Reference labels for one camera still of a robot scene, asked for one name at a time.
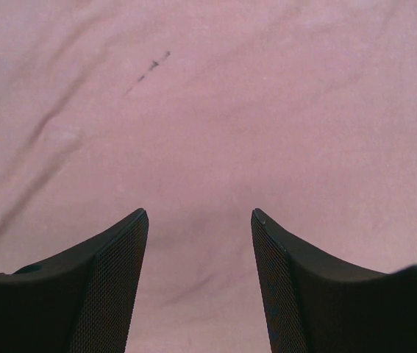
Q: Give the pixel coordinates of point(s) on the pink t-shirt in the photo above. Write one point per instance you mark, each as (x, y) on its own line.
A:
(199, 112)

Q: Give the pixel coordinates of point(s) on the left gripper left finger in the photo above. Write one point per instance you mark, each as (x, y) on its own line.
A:
(80, 300)

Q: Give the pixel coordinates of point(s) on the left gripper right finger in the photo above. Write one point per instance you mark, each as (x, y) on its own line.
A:
(316, 302)

